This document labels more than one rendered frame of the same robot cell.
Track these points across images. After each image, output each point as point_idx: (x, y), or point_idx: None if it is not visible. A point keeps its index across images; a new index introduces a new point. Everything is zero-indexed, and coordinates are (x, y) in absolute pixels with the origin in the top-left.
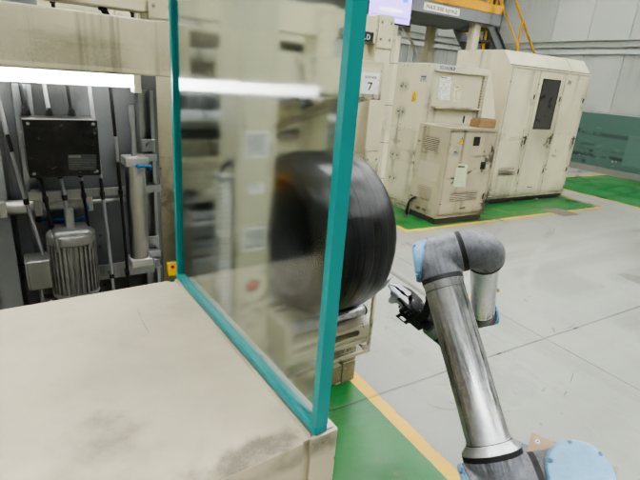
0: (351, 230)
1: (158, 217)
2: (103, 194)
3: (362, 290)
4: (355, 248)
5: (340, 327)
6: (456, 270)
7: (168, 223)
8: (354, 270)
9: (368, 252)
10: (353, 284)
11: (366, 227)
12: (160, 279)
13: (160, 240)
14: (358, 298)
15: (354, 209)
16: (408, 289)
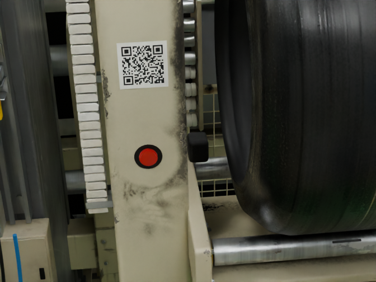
0: (325, 65)
1: (9, 10)
2: None
3: (366, 203)
4: (333, 108)
5: (341, 266)
6: None
7: (93, 20)
8: (332, 158)
9: (370, 122)
10: (335, 188)
11: (369, 60)
12: (14, 121)
13: (17, 52)
14: (364, 219)
15: (342, 14)
16: None
